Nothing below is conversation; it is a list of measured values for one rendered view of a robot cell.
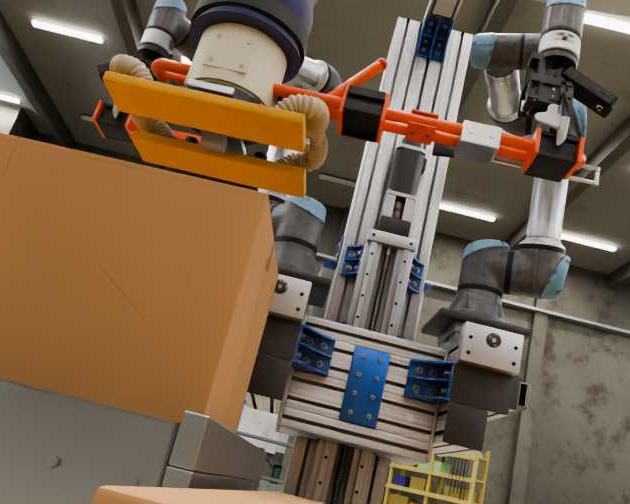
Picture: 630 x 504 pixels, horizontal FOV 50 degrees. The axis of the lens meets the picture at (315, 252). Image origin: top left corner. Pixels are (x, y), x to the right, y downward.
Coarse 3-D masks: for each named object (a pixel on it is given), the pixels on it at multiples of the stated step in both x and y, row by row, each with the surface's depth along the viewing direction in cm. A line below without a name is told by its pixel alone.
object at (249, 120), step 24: (120, 96) 113; (144, 96) 111; (168, 96) 109; (192, 96) 108; (216, 96) 108; (168, 120) 117; (192, 120) 115; (216, 120) 113; (240, 120) 111; (264, 120) 109; (288, 120) 107; (288, 144) 114
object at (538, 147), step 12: (540, 132) 118; (540, 144) 119; (552, 144) 119; (564, 144) 119; (576, 144) 119; (528, 156) 121; (540, 156) 118; (552, 156) 117; (564, 156) 117; (576, 156) 118; (528, 168) 123; (540, 168) 122; (552, 168) 121; (564, 168) 120; (576, 168) 119
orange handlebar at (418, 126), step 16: (160, 64) 124; (176, 64) 124; (176, 80) 128; (288, 96) 123; (320, 96) 122; (336, 96) 122; (336, 112) 125; (400, 112) 121; (416, 112) 121; (384, 128) 125; (400, 128) 124; (416, 128) 121; (432, 128) 120; (448, 128) 120; (448, 144) 124; (512, 144) 119; (528, 144) 119
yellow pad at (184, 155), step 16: (144, 144) 128; (160, 144) 127; (176, 144) 127; (192, 144) 127; (144, 160) 136; (160, 160) 134; (176, 160) 132; (192, 160) 130; (208, 160) 128; (224, 160) 126; (240, 160) 126; (256, 160) 126; (224, 176) 133; (240, 176) 131; (256, 176) 129; (272, 176) 128; (288, 176) 126; (304, 176) 125; (288, 192) 133; (304, 192) 132
